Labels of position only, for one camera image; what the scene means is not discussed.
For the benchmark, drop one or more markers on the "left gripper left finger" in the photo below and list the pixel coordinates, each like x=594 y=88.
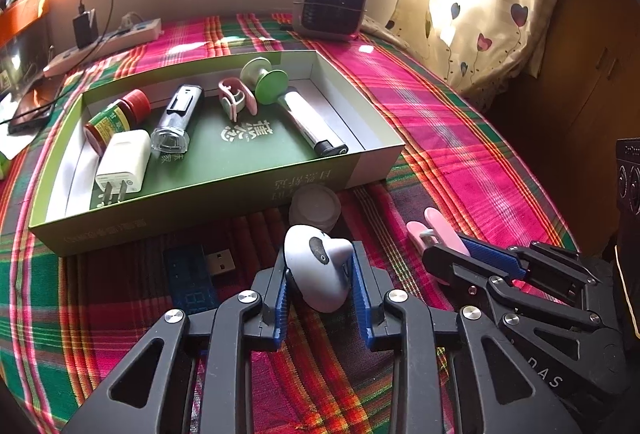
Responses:
x=185 y=360

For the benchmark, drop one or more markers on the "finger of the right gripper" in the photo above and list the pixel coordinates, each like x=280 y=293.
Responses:
x=500 y=253
x=470 y=268

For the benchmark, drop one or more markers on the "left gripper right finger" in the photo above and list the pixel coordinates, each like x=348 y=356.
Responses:
x=492 y=388

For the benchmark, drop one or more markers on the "pink folding clip long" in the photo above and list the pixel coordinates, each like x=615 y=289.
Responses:
x=437 y=230

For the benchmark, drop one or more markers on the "blue usb device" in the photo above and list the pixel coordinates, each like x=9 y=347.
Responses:
x=190 y=272

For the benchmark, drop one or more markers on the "white panda round gadget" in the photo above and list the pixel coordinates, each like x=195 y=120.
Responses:
x=319 y=267

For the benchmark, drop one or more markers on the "small translucent round jar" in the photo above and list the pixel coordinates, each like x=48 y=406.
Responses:
x=316 y=206

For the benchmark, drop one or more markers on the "black clear stamp device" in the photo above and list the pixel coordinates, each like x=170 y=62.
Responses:
x=170 y=136

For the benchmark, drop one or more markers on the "white wall charger plug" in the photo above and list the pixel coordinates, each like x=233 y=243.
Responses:
x=122 y=168

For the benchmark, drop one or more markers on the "pink oval clip green pad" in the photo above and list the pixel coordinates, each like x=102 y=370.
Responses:
x=234 y=97

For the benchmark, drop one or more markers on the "green white spool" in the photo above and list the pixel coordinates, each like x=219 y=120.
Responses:
x=268 y=83

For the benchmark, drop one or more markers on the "brown bottle red cap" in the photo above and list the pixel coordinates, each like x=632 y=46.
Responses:
x=124 y=114

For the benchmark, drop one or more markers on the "plaid pink green tablecloth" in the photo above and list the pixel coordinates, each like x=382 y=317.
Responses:
x=65 y=322

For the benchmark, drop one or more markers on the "green white cardboard box tray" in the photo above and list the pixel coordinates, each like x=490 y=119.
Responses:
x=230 y=167

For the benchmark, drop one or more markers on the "green crumpled paper bag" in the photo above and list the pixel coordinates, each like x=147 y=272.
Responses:
x=5 y=166

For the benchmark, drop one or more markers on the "small grey space heater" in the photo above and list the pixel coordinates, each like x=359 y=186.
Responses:
x=328 y=19

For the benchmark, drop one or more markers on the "black smartphone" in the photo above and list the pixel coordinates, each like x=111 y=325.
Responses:
x=35 y=109

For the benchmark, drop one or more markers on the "white power strip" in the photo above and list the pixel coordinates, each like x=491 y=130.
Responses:
x=114 y=42

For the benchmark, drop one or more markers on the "orange shelf tray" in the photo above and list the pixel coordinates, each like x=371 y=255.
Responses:
x=19 y=16

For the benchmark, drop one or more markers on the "black charger with cable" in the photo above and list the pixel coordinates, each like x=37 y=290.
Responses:
x=85 y=25

